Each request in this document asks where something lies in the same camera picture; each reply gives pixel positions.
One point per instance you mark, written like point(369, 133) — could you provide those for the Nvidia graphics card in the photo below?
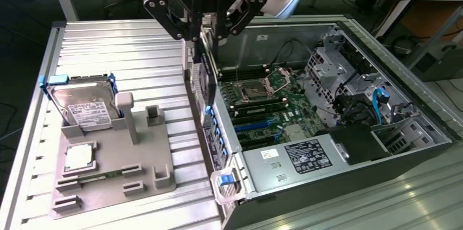
point(207, 59)

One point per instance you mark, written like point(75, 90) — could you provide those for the thin locking lever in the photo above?
point(236, 72)

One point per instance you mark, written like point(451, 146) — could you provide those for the open socket cover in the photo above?
point(278, 78)

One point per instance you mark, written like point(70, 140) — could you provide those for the CPU socket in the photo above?
point(254, 90)

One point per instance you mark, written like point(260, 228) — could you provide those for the silver disk bay cage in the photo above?
point(327, 72)

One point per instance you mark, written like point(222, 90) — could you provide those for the green motherboard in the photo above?
point(300, 110)

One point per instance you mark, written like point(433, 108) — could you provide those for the hard disk with blue carrier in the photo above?
point(87, 108)

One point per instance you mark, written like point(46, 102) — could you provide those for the blue expansion slot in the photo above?
point(252, 126)

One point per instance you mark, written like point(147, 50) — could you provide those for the silver chipset heatsink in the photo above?
point(295, 132)

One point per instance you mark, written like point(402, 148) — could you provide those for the dark grey cabinet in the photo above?
point(441, 64)

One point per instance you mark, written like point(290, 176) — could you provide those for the grey parts rack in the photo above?
point(115, 159)

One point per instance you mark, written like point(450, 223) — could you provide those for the black air shroud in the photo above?
point(362, 143)

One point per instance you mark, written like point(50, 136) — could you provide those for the silver CPU chip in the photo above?
point(79, 158)

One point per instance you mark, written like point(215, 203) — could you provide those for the silver power supply unit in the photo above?
point(271, 173)

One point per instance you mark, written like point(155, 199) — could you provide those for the green RAM stick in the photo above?
point(102, 176)

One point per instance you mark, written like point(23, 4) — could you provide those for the blue case latch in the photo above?
point(224, 180)

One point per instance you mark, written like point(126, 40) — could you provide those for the black open PC case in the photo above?
point(362, 186)

